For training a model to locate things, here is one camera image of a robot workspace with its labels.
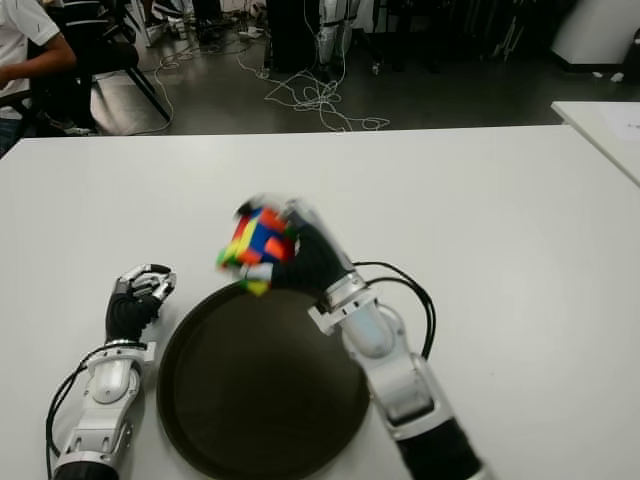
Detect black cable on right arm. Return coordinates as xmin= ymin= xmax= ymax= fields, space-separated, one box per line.
xmin=352 ymin=260 xmax=436 ymax=361

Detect thin white floor cable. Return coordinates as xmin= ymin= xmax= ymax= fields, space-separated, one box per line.
xmin=149 ymin=34 xmax=236 ymax=134

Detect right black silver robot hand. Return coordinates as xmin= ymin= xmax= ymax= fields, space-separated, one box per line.
xmin=234 ymin=193 xmax=359 ymax=306

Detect multicoloured Rubik's cube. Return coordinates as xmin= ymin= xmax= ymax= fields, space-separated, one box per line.
xmin=215 ymin=204 xmax=297 ymax=297

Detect white cabinet with black base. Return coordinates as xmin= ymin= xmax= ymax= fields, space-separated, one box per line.
xmin=549 ymin=0 xmax=640 ymax=65

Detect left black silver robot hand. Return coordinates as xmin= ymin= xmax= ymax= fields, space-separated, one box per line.
xmin=105 ymin=263 xmax=179 ymax=345

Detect white side table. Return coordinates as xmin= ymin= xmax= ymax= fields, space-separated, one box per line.
xmin=550 ymin=101 xmax=640 ymax=189

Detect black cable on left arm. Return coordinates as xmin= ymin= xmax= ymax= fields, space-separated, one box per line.
xmin=45 ymin=352 xmax=116 ymax=480

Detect seated person in white shirt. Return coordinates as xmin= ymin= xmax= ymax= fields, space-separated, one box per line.
xmin=0 ymin=0 xmax=96 ymax=151

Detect black metal-legged chair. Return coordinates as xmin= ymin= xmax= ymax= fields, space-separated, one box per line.
xmin=47 ymin=0 xmax=174 ymax=136

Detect black floor cabinet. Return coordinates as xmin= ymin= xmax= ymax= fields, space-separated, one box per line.
xmin=267 ymin=0 xmax=321 ymax=74

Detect silver humanoid robot legs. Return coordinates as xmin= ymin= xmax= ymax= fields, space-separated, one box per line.
xmin=317 ymin=0 xmax=361 ymax=69

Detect dark brown round plate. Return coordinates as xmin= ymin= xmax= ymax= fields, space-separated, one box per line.
xmin=156 ymin=287 xmax=374 ymax=480

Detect tangled white floor cable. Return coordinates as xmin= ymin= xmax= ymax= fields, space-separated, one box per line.
xmin=237 ymin=49 xmax=392 ymax=132

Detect black office armchair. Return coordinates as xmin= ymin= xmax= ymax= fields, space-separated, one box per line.
xmin=0 ymin=64 xmax=84 ymax=139

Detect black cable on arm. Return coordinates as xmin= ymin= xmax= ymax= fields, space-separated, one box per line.
xmin=45 ymin=352 xmax=116 ymax=480
xmin=352 ymin=260 xmax=436 ymax=361

